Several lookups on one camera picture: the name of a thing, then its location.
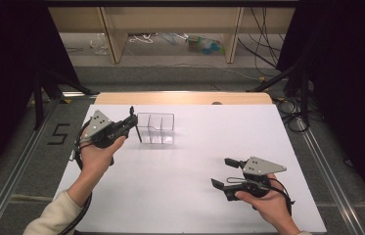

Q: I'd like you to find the beige wooden shelf unit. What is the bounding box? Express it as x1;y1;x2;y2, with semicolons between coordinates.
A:
48;6;297;65

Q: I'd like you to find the coil of black cables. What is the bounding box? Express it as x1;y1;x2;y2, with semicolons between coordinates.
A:
273;97;311;133

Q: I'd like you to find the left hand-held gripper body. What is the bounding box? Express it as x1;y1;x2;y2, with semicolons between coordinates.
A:
77;110;126;150

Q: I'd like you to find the clear acrylic organizer box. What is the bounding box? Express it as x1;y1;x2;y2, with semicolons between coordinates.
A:
136;112;176;145

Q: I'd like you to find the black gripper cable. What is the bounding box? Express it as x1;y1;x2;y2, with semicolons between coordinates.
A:
57;120;94;235
267;177;296;217

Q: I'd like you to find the clear plastic bag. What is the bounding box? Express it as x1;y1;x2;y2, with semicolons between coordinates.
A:
89;32;111;56

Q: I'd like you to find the aluminium floor rail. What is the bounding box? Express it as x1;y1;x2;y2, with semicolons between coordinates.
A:
296;117;365;235
0;97;61;235

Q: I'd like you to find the black metal stand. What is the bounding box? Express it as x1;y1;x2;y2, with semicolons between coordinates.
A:
248;57;312;129
32;63;94;131

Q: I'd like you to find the dark curtain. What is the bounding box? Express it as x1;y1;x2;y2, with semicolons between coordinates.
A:
0;0;85;194
276;0;365;210

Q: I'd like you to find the person's right hand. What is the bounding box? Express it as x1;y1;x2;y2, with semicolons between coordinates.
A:
234;173;291;226

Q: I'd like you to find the white cord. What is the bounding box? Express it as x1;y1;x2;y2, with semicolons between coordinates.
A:
128;32;159;45

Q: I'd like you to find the pile of colourful plastic clutter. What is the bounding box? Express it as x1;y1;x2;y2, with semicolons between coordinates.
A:
187;33;226;56

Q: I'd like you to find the white floor cable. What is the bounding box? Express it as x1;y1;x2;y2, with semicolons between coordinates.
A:
157;62;263;82

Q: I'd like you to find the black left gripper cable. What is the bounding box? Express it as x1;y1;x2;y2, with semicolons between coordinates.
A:
57;120;94;235

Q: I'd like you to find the white table cover sheet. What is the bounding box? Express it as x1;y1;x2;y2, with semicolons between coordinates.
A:
53;104;328;234

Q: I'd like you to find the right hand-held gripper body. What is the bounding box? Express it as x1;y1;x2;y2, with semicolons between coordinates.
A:
223;156;288;202

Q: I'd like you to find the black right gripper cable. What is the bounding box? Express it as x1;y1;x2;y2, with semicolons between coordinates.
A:
267;177;296;217

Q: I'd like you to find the bundle of black cables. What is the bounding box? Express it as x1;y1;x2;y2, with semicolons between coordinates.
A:
237;6;285;71

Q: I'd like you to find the person's left hand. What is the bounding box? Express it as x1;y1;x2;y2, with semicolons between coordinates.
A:
79;126;127;184

